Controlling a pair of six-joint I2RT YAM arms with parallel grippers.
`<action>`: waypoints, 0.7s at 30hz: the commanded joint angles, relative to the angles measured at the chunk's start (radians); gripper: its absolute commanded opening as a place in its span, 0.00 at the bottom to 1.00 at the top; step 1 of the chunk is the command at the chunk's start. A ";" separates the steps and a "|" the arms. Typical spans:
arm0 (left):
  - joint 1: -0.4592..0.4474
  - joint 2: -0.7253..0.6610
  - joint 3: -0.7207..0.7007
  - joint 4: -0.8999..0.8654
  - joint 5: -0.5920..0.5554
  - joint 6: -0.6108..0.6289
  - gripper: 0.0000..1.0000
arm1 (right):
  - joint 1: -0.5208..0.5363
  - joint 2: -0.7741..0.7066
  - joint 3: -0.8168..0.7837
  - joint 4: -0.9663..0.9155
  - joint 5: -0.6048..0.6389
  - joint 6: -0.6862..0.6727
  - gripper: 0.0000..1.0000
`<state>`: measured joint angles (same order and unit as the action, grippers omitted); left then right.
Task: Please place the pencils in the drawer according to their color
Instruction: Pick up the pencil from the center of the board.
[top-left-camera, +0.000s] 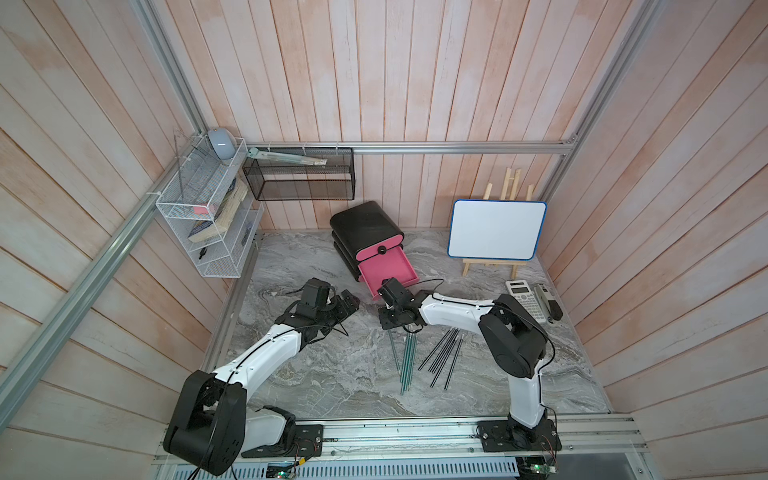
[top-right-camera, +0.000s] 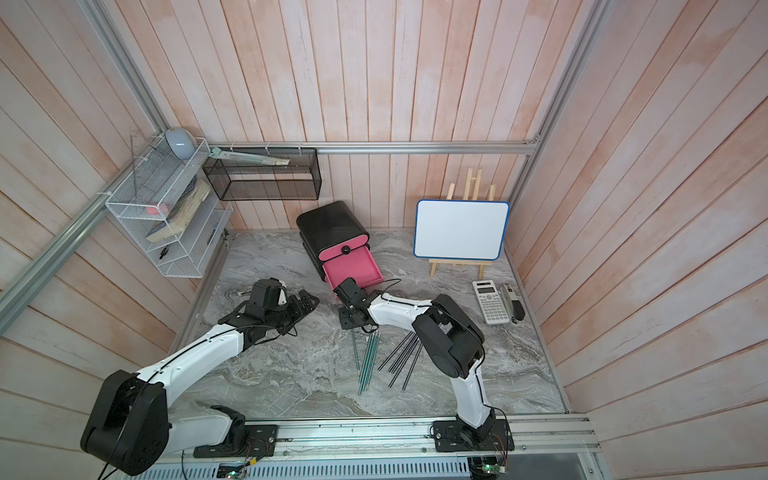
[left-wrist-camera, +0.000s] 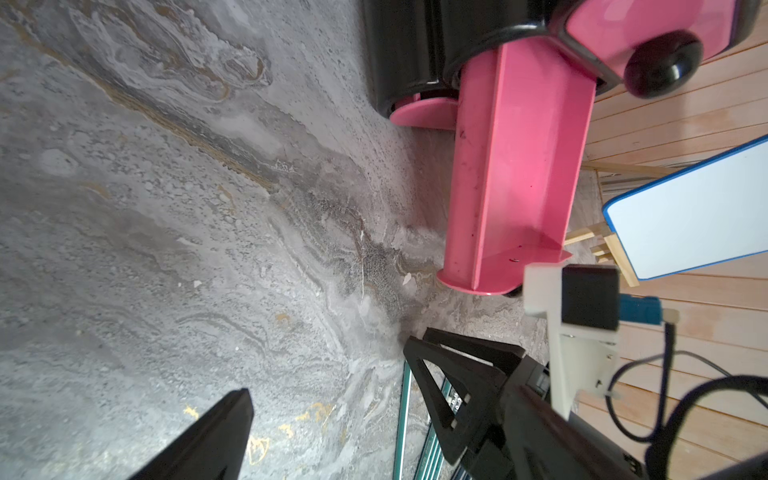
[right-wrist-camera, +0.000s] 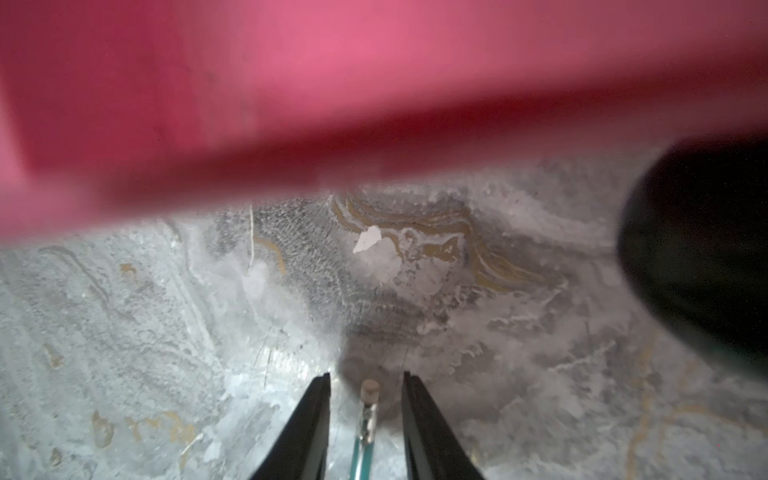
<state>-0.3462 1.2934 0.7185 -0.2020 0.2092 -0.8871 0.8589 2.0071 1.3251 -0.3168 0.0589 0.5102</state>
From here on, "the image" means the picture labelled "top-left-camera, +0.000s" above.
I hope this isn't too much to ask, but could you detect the black drawer cabinet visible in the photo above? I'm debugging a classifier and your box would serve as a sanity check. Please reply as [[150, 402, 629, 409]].
[[330, 201, 405, 281]]

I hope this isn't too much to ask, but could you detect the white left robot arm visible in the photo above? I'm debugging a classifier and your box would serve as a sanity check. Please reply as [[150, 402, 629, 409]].
[[162, 278, 360, 476]]

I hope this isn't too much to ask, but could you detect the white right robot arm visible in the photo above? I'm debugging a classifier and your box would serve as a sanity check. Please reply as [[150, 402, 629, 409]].
[[378, 278, 550, 431]]

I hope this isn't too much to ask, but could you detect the green pencil bundle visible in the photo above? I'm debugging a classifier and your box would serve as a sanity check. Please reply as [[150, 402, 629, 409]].
[[400, 332, 417, 395]]

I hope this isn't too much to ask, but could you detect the black pencil bundle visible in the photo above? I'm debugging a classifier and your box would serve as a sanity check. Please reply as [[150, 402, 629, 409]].
[[418, 328, 460, 388]]

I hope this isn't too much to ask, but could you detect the white calculator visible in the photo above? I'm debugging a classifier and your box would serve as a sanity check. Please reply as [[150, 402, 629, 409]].
[[505, 280, 548, 325]]

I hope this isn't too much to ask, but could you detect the wooden easel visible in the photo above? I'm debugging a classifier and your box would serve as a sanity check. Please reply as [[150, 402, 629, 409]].
[[462, 167, 535, 280]]

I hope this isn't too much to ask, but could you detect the book on shelf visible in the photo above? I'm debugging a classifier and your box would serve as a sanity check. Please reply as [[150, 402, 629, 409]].
[[188, 177, 249, 243]]

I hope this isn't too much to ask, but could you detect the black stapler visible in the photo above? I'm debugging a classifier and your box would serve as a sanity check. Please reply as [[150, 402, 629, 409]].
[[534, 283, 563, 322]]

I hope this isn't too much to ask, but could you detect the grey computer mouse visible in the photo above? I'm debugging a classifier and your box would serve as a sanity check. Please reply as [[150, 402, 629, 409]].
[[207, 128, 237, 162]]

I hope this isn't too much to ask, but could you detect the white board with blue frame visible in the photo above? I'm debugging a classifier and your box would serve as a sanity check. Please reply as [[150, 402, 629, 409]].
[[447, 199, 548, 261]]

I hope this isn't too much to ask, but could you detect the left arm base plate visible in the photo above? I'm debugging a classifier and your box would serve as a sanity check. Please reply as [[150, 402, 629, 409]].
[[241, 424, 324, 459]]

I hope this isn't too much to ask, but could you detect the black wire mesh basket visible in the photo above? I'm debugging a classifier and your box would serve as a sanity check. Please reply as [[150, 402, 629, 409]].
[[242, 146, 356, 201]]

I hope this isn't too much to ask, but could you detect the white wire mesh shelf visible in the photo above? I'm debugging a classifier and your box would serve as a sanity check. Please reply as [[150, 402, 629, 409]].
[[156, 136, 264, 279]]

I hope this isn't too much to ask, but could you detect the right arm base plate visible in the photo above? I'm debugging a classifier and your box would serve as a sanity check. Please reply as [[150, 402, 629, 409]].
[[476, 417, 562, 453]]

